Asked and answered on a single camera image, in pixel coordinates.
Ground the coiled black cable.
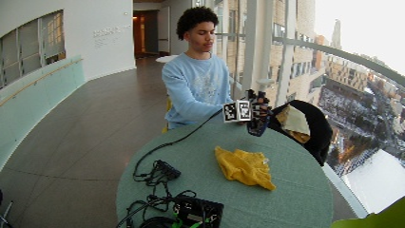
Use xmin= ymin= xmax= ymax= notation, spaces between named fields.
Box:
xmin=114 ymin=189 xmax=197 ymax=228

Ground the green cable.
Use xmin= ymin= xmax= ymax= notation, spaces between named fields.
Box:
xmin=169 ymin=211 xmax=213 ymax=228

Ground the large interior window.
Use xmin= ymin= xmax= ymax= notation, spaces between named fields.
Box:
xmin=0 ymin=9 xmax=66 ymax=89

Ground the grey tripod leg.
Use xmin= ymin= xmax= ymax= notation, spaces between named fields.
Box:
xmin=0 ymin=189 xmax=15 ymax=228

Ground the the person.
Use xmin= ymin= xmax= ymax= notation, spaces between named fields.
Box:
xmin=161 ymin=6 xmax=236 ymax=130

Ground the yellow cloth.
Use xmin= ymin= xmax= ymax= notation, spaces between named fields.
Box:
xmin=214 ymin=145 xmax=277 ymax=192

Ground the black electronics box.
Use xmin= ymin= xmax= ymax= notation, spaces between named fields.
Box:
xmin=172 ymin=195 xmax=225 ymax=228

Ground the small black hub device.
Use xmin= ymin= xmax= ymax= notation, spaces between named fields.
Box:
xmin=152 ymin=160 xmax=182 ymax=181

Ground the yellow chair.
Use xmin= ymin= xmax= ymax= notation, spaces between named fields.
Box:
xmin=161 ymin=96 xmax=174 ymax=134

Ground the long black cable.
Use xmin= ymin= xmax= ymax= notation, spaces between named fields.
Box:
xmin=132 ymin=108 xmax=224 ymax=182

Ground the white cube with black markers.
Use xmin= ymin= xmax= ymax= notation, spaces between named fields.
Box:
xmin=221 ymin=99 xmax=253 ymax=124

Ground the wooden handrail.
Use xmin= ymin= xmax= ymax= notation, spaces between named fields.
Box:
xmin=0 ymin=58 xmax=85 ymax=107

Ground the bright green object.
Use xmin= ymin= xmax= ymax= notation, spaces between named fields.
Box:
xmin=330 ymin=196 xmax=405 ymax=228

